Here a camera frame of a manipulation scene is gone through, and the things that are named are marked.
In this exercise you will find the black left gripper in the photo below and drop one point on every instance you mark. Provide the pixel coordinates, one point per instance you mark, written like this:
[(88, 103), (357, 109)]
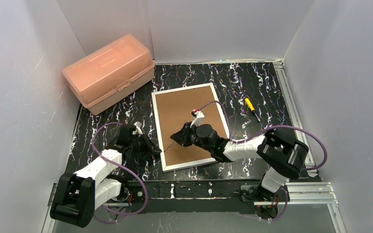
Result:
[(144, 143)]

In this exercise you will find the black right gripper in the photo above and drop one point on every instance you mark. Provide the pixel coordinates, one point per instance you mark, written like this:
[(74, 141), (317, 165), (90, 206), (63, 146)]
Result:
[(187, 134)]

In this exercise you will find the white picture frame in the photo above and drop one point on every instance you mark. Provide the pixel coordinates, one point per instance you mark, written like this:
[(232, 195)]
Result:
[(172, 109)]

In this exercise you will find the yellow handled screwdriver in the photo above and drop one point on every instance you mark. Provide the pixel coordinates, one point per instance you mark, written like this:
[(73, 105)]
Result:
[(252, 109)]

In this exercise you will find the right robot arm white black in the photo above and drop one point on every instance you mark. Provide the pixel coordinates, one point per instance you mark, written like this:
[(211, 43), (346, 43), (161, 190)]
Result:
[(284, 154)]

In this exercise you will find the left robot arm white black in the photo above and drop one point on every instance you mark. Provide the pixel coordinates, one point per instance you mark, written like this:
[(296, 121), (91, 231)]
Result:
[(80, 193)]

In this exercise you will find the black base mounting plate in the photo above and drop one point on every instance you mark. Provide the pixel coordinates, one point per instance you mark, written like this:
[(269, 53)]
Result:
[(233, 195)]

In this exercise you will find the translucent orange plastic box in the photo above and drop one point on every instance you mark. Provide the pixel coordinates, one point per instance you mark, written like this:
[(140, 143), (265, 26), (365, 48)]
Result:
[(110, 74)]

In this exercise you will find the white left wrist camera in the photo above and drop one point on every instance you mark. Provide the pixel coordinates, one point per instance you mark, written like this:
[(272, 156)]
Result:
[(138, 126)]

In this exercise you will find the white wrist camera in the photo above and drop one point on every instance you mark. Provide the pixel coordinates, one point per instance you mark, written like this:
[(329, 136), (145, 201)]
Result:
[(198, 117), (138, 126)]

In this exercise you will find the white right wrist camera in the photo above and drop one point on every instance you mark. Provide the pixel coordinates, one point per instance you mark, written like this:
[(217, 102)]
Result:
[(198, 117)]

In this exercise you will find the aluminium right side rail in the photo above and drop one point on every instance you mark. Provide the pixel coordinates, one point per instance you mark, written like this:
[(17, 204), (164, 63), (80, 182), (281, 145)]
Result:
[(294, 116)]

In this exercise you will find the aluminium rail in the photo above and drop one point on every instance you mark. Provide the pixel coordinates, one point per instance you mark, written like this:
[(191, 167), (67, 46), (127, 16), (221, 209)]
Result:
[(294, 116), (315, 194)]

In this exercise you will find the aluminium front rail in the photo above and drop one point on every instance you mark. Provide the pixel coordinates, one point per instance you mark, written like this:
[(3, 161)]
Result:
[(315, 194)]

